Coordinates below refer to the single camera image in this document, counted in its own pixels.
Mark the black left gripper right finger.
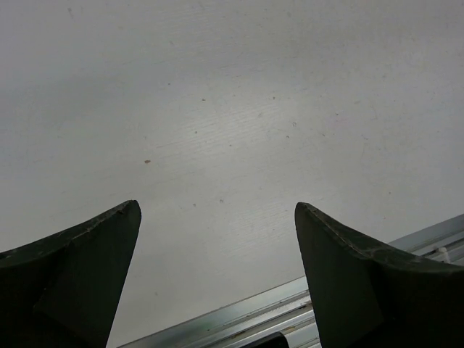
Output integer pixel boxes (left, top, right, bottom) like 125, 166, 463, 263
294, 202, 463, 347

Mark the aluminium table frame rail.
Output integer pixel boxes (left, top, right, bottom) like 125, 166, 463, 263
128, 215, 463, 347

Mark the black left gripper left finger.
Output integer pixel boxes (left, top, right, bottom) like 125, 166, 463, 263
1, 200, 141, 347

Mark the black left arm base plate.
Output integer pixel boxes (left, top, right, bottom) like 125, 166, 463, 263
241, 332, 289, 348

